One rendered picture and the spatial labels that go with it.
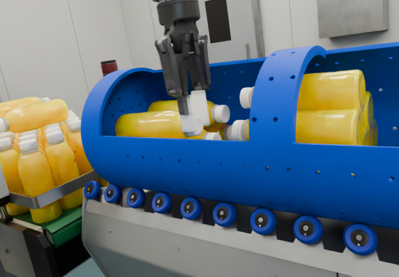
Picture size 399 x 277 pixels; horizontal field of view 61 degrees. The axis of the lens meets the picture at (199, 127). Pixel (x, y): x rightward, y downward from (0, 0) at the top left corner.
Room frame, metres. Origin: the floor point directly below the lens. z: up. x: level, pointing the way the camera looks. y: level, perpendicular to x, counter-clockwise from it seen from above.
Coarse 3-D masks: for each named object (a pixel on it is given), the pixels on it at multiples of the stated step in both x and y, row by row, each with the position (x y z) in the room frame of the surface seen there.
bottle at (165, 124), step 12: (120, 120) 0.73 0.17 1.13; (132, 120) 0.70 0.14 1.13; (144, 120) 0.68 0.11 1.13; (156, 120) 0.66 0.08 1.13; (168, 120) 0.65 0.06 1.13; (180, 120) 0.65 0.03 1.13; (120, 132) 0.72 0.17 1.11; (132, 132) 0.69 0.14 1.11; (144, 132) 0.67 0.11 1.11; (156, 132) 0.65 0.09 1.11; (168, 132) 0.64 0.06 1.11; (180, 132) 0.64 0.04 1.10
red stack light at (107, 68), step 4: (104, 64) 1.35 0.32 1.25; (108, 64) 1.35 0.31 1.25; (112, 64) 1.36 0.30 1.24; (116, 64) 1.38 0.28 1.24; (104, 68) 1.35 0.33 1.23; (108, 68) 1.35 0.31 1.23; (112, 68) 1.35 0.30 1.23; (116, 68) 1.37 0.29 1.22; (104, 72) 1.35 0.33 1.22; (108, 72) 1.35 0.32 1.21
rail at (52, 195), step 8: (80, 176) 0.85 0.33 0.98; (88, 176) 0.86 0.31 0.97; (96, 176) 0.88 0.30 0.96; (64, 184) 0.81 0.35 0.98; (72, 184) 0.82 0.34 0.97; (80, 184) 0.84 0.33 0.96; (48, 192) 0.77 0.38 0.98; (56, 192) 0.79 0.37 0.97; (64, 192) 0.80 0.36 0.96; (40, 200) 0.75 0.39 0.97; (48, 200) 0.77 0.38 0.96
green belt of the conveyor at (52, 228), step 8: (80, 208) 0.82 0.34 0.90; (16, 216) 0.84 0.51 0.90; (24, 216) 0.83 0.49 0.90; (64, 216) 0.79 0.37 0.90; (72, 216) 0.79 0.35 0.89; (80, 216) 0.80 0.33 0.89; (40, 224) 0.77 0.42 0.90; (48, 224) 0.76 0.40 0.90; (56, 224) 0.76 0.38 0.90; (64, 224) 0.77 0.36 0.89; (72, 224) 0.78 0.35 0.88; (80, 224) 0.79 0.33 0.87; (48, 232) 0.74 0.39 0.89; (56, 232) 0.75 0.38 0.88; (64, 232) 0.75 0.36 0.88; (72, 232) 0.77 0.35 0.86; (80, 232) 0.79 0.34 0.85; (48, 240) 0.78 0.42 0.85; (56, 240) 0.73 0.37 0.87; (64, 240) 0.76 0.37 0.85
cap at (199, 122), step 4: (196, 116) 0.64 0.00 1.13; (196, 120) 0.64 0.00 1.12; (200, 120) 0.65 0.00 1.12; (196, 124) 0.63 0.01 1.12; (200, 124) 0.65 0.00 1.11; (200, 128) 0.64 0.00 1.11; (188, 132) 0.63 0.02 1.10; (192, 132) 0.62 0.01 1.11; (196, 132) 0.63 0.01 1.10; (200, 132) 0.64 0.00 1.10
